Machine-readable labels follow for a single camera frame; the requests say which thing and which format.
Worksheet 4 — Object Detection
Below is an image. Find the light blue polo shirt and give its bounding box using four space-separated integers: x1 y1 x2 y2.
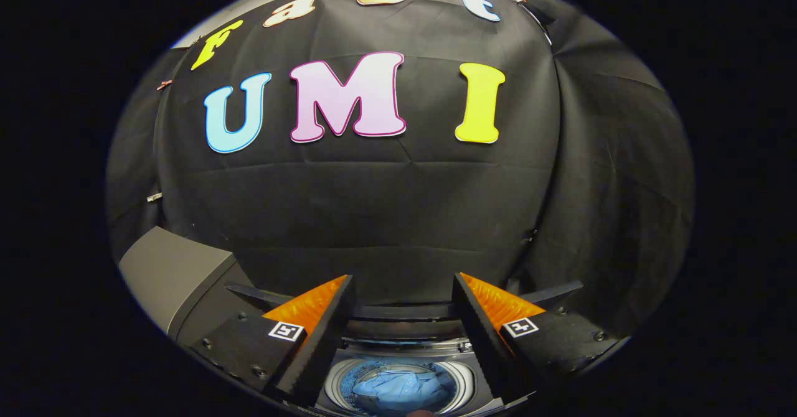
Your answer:
352 367 450 415

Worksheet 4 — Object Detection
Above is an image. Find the dark washing machine lid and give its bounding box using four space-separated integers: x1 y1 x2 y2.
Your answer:
225 280 585 338

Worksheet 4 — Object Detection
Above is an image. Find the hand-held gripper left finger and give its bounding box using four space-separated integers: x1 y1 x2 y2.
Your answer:
187 274 356 408

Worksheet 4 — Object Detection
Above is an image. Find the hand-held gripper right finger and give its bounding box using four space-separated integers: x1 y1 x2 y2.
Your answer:
452 272 623 405

